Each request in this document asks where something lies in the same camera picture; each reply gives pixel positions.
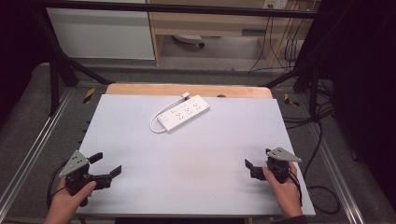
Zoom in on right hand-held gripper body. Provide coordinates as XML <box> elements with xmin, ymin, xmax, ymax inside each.
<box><xmin>250</xmin><ymin>147</ymin><xmax>303</xmax><ymax>185</ymax></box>

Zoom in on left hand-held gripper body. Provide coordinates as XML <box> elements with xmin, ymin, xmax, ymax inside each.
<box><xmin>59</xmin><ymin>149</ymin><xmax>112</xmax><ymax>207</ymax></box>

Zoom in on white power strip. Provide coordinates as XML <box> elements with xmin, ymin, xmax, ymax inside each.
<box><xmin>156</xmin><ymin>94</ymin><xmax>211</xmax><ymax>133</ymax></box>

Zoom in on person's right hand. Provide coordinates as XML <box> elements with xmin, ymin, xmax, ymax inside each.
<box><xmin>262</xmin><ymin>161</ymin><xmax>304</xmax><ymax>219</ymax></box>

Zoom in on person's left hand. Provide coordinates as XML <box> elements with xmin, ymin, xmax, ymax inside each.
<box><xmin>46</xmin><ymin>178</ymin><xmax>98</xmax><ymax>220</ymax></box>

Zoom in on yellow black tape strip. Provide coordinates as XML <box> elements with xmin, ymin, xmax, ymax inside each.
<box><xmin>82</xmin><ymin>88</ymin><xmax>96</xmax><ymax>105</ymax></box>
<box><xmin>283</xmin><ymin>92</ymin><xmax>300</xmax><ymax>107</ymax></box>

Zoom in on light grey table mat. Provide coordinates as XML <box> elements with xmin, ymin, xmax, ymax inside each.
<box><xmin>76</xmin><ymin>93</ymin><xmax>317</xmax><ymax>217</ymax></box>

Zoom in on black metal stand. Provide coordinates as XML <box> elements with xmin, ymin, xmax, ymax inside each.
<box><xmin>263</xmin><ymin>60</ymin><xmax>322</xmax><ymax>120</ymax></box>
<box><xmin>33</xmin><ymin>8</ymin><xmax>117</xmax><ymax>117</ymax></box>

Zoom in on wooden table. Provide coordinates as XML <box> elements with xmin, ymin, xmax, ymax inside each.
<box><xmin>105</xmin><ymin>82</ymin><xmax>275</xmax><ymax>100</ymax></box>

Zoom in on black curtain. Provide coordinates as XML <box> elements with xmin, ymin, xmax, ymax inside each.
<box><xmin>314</xmin><ymin>0</ymin><xmax>396</xmax><ymax>202</ymax></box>
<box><xmin>0</xmin><ymin>0</ymin><xmax>52</xmax><ymax>120</ymax></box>

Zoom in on white cabinet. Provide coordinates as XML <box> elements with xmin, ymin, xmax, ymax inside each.
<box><xmin>46</xmin><ymin>7</ymin><xmax>156</xmax><ymax>61</ymax></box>

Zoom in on wooden desk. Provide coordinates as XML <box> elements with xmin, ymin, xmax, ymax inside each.
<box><xmin>146</xmin><ymin>0</ymin><xmax>316</xmax><ymax>67</ymax></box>

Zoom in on white device under desk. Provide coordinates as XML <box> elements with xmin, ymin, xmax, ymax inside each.
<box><xmin>171</xmin><ymin>34</ymin><xmax>206</xmax><ymax>49</ymax></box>

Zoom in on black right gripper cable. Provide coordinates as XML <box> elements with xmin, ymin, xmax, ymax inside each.
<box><xmin>288</xmin><ymin>169</ymin><xmax>304</xmax><ymax>207</ymax></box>

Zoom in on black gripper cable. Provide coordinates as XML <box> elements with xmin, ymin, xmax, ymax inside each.
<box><xmin>288</xmin><ymin>169</ymin><xmax>304</xmax><ymax>207</ymax></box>
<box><xmin>46</xmin><ymin>161</ymin><xmax>69</xmax><ymax>210</ymax></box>

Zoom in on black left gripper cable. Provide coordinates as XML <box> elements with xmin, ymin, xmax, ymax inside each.
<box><xmin>46</xmin><ymin>161</ymin><xmax>69</xmax><ymax>210</ymax></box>

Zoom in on aluminium rail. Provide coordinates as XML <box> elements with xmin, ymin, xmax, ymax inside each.
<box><xmin>306</xmin><ymin>122</ymin><xmax>366</xmax><ymax>224</ymax></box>
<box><xmin>0</xmin><ymin>88</ymin><xmax>75</xmax><ymax>213</ymax></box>

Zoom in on black floor cable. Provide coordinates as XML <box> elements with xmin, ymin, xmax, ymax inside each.
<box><xmin>303</xmin><ymin>119</ymin><xmax>341</xmax><ymax>216</ymax></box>

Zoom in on white power strip cable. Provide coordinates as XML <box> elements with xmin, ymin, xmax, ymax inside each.
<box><xmin>149</xmin><ymin>96</ymin><xmax>187</xmax><ymax>134</ymax></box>

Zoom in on bundle of hanging black cables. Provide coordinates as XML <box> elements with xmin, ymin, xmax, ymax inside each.
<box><xmin>247</xmin><ymin>13</ymin><xmax>314</xmax><ymax>73</ymax></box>

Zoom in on white wall socket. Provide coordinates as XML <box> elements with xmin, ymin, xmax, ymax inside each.
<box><xmin>262</xmin><ymin>0</ymin><xmax>290</xmax><ymax>10</ymax></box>

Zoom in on black metal frame bar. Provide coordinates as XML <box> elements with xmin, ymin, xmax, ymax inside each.
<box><xmin>36</xmin><ymin>0</ymin><xmax>319</xmax><ymax>19</ymax></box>

